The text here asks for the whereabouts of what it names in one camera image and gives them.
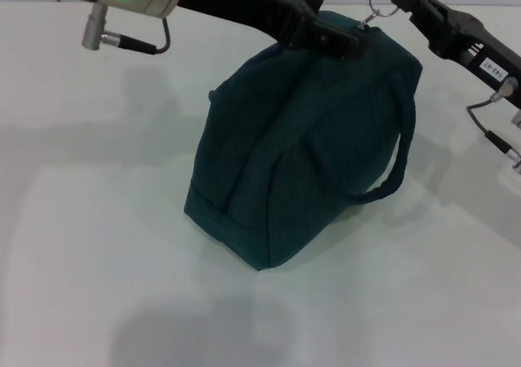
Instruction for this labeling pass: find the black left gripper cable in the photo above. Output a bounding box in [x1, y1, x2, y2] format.
[81, 3, 172, 56]

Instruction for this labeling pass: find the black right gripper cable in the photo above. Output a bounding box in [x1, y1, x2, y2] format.
[465, 77, 521, 172]

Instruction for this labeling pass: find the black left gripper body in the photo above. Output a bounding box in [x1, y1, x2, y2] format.
[173, 0, 326, 45]

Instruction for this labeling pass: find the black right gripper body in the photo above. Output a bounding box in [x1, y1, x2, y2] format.
[429, 7, 521, 108]

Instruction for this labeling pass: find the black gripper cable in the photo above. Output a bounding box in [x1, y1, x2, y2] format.
[465, 77, 521, 172]
[81, 3, 172, 56]

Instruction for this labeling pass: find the dark teal insulated lunch bag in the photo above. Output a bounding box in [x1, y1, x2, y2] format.
[182, 0, 424, 273]

